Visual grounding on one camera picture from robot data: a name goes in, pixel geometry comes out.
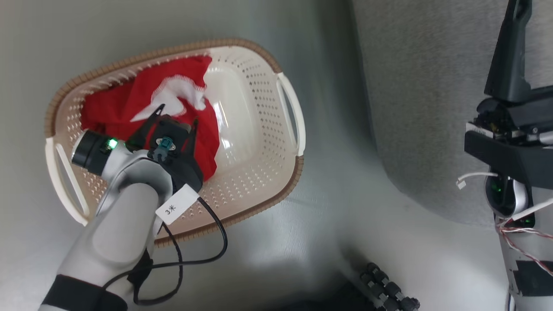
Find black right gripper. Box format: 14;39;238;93
474;0;553;144

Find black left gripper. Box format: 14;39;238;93
126;104;204;193

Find red clothing with white lining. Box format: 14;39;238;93
80;55;221;182

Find beige perforated plastic laundry basket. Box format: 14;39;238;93
44;38;306;249

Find grey carpet mat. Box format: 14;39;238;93
350;0;553;227

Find black roller wheel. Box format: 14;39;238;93
360;262;421;311

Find white paper cable tag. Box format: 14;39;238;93
155;184;200;225

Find white cable with plug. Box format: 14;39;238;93
456;171;498;190

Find thin black cable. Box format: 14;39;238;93
102;197;229;306

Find plain white cable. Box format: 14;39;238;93
497;198;553;222

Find red white twisted wires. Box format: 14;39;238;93
496;217;553;277

